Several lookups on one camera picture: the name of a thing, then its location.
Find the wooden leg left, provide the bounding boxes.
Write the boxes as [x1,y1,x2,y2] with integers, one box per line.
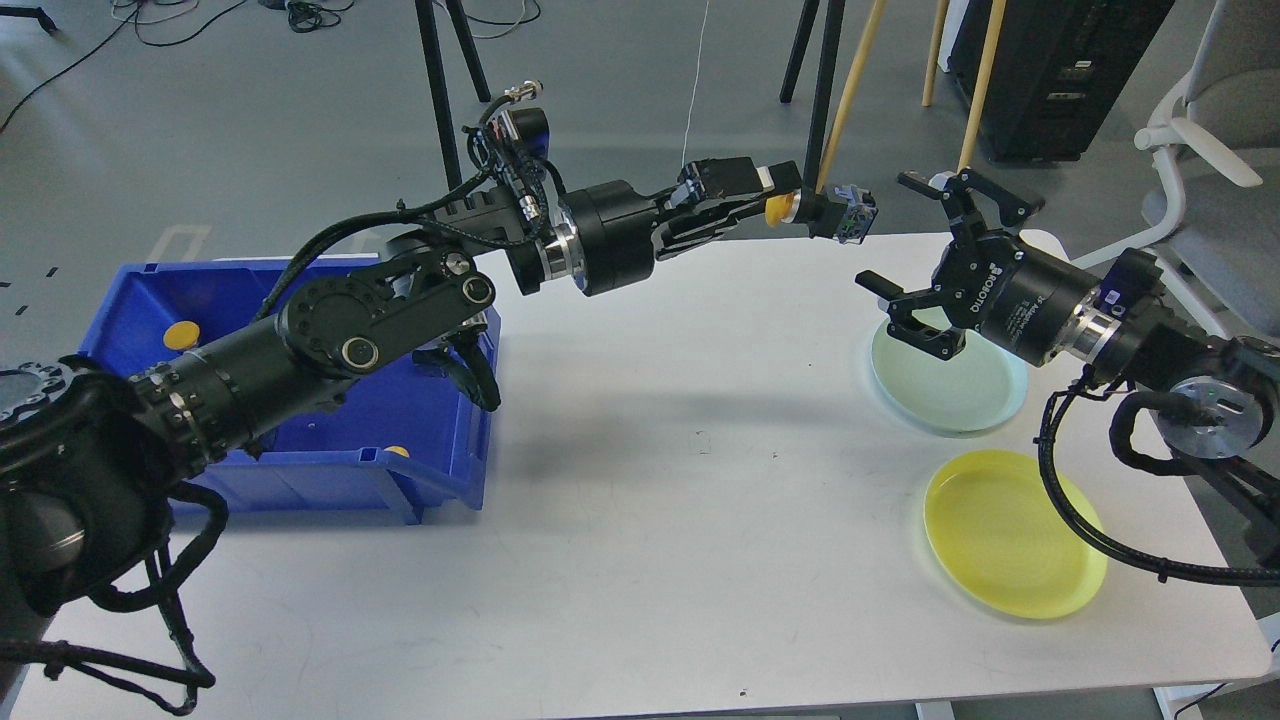
[814,0,887,191]

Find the black stand legs right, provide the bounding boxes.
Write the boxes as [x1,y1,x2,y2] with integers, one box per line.
[778,0,846,188]

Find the wooden leg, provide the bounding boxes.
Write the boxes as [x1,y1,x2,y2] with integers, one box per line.
[922,0,1007,173]
[814,0,887,191]

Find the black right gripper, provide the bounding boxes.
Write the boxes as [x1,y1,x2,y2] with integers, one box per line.
[855,168,1096,366]

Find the yellow button at bin left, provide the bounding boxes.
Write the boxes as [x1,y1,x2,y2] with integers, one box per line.
[161,320,202,352]

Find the white power plug cable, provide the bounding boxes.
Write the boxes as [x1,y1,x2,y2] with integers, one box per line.
[680,0,713,170]

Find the black floor cables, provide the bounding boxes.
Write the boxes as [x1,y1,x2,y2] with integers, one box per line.
[0,0,543,133]

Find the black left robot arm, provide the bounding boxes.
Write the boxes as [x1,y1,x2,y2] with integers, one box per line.
[3,81,805,715]

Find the white office chair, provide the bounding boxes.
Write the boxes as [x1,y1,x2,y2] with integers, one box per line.
[1075,1,1279,340]

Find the wooden leg right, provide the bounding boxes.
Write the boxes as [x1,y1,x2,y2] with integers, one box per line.
[922,0,1007,173]

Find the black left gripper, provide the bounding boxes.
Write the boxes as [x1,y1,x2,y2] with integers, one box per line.
[558,158,804,297]

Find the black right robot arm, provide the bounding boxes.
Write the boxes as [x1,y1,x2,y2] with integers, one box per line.
[856,169,1279,587]

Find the yellow push button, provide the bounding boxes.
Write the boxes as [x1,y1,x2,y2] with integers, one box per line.
[765,184,878,246]

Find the blue plastic bin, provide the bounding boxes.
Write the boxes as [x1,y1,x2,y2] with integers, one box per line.
[79,258,492,524]

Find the yellow plate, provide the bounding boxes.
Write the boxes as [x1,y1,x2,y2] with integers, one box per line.
[923,448,1108,620]

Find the light green plate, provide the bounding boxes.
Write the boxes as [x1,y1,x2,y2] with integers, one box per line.
[869,319,1028,436]

